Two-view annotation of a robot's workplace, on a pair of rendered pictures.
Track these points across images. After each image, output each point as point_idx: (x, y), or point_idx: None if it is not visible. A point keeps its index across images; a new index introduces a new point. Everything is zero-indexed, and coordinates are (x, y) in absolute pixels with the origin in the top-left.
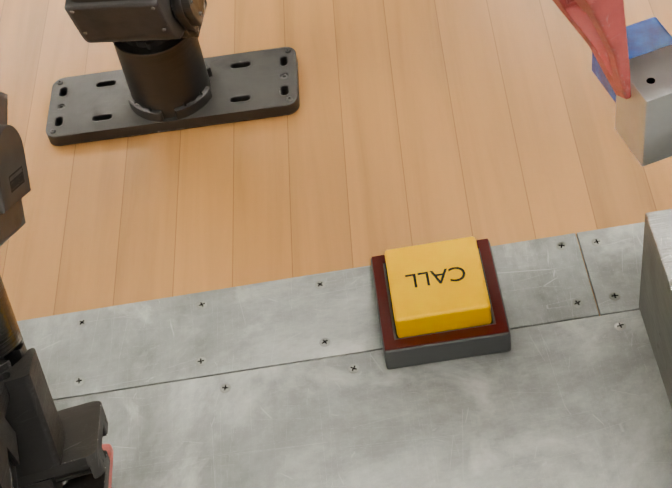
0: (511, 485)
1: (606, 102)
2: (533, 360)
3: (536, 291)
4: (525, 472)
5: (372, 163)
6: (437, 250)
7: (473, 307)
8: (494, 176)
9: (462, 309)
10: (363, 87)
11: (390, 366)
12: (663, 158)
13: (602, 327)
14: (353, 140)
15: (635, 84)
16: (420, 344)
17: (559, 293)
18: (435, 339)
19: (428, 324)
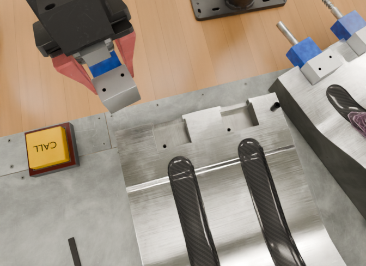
0: (79, 222)
1: (117, 50)
2: (87, 169)
3: (89, 139)
4: (84, 217)
5: (29, 81)
6: (46, 133)
7: (59, 159)
8: (75, 86)
9: (55, 161)
10: (25, 43)
11: (35, 177)
12: (119, 109)
13: (112, 153)
14: (22, 70)
15: (97, 92)
16: (42, 172)
17: (97, 139)
18: (48, 169)
19: (44, 165)
